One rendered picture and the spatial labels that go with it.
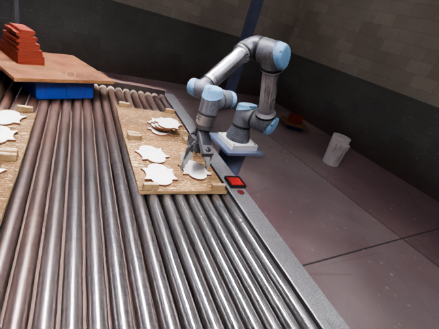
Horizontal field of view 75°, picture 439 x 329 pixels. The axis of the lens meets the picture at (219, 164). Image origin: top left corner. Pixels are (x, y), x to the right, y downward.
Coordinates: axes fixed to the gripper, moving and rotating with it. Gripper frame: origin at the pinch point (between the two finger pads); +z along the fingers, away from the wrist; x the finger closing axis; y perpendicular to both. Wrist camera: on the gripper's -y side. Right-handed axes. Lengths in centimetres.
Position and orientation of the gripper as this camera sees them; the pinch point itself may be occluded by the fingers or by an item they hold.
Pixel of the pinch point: (194, 170)
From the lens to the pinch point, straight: 122.8
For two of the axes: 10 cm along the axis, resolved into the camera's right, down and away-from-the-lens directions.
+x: -8.8, -0.4, -4.7
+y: -3.8, -5.0, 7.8
